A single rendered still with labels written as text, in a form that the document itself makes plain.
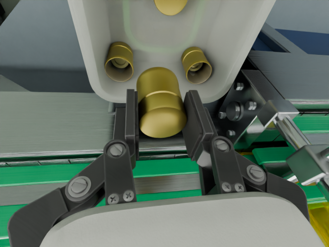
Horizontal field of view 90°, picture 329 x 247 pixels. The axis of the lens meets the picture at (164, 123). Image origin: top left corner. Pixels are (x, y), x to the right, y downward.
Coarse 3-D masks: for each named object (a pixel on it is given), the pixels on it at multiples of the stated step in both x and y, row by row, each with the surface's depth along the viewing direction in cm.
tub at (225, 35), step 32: (96, 0) 16; (128, 0) 19; (192, 0) 20; (224, 0) 19; (256, 0) 15; (96, 32) 16; (128, 32) 21; (160, 32) 22; (192, 32) 22; (224, 32) 20; (256, 32) 16; (96, 64) 17; (160, 64) 25; (224, 64) 20
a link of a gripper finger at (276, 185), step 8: (272, 176) 9; (264, 184) 9; (272, 184) 9; (280, 184) 9; (288, 184) 9; (296, 184) 9; (264, 192) 8; (272, 192) 8; (280, 192) 8; (288, 192) 8; (296, 192) 8; (304, 192) 8; (296, 200) 8; (304, 200) 8; (304, 208) 8
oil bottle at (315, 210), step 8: (312, 208) 24; (320, 208) 24; (328, 208) 24; (312, 216) 24; (320, 216) 24; (328, 216) 24; (320, 224) 23; (328, 224) 23; (320, 232) 23; (328, 232) 22; (328, 240) 22
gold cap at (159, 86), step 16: (144, 80) 12; (160, 80) 12; (176, 80) 13; (144, 96) 11; (160, 96) 11; (176, 96) 11; (144, 112) 10; (160, 112) 10; (176, 112) 10; (144, 128) 11; (160, 128) 12; (176, 128) 12
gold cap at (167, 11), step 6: (156, 0) 16; (162, 0) 16; (168, 0) 16; (174, 0) 16; (180, 0) 16; (186, 0) 16; (156, 6) 16; (162, 6) 16; (168, 6) 16; (174, 6) 16; (180, 6) 16; (162, 12) 16; (168, 12) 16; (174, 12) 16
